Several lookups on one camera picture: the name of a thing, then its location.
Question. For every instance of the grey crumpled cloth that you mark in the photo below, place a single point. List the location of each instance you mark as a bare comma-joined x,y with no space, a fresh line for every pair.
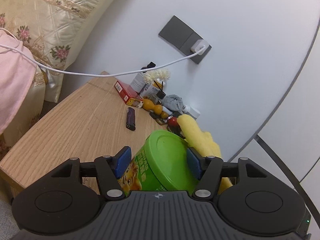
173,102

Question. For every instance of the yellow cleaning cloth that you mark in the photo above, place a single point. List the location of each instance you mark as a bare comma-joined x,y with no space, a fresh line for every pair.
202,142

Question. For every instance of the white charger plug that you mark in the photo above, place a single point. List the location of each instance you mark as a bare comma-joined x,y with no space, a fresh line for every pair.
199,47

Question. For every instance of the orange gourd ornament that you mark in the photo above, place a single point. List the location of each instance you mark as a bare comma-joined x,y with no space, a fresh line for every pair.
148,105

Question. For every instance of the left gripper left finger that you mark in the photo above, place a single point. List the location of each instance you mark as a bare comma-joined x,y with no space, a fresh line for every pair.
109,170

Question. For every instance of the white flower reed diffuser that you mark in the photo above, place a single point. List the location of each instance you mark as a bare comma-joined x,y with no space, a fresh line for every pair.
155,81

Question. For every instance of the green lidded food container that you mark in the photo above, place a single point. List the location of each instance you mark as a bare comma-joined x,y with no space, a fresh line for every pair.
160,165

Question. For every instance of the red round bead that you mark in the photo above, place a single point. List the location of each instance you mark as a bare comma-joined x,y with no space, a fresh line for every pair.
172,122

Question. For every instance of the wooden bedside table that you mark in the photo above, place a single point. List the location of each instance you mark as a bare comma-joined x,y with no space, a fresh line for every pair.
87,124

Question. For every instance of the pink bedsheet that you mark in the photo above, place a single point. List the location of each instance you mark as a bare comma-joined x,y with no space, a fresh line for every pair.
17,74

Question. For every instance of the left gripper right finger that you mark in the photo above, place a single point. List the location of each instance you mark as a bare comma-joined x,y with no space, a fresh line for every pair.
207,170

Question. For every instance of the grey wall socket panel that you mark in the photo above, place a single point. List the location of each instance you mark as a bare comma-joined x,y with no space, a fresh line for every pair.
180,35

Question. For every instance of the red cigarette box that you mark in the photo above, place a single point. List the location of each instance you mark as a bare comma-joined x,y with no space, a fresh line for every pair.
128,95

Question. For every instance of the cream quilted headboard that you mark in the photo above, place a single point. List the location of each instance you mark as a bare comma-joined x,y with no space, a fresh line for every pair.
54,31

